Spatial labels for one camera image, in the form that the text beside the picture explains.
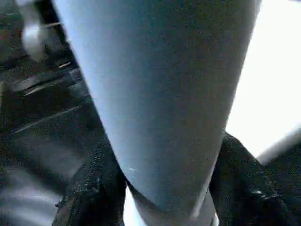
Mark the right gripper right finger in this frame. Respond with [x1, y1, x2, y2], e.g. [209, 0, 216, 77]
[208, 132, 299, 226]

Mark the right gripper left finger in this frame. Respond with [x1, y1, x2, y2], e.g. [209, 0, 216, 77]
[54, 137, 127, 226]

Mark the white plastic table leg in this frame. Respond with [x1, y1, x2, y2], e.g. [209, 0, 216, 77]
[52, 0, 261, 226]

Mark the white plastic table top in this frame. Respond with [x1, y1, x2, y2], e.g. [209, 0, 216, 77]
[225, 0, 301, 165]

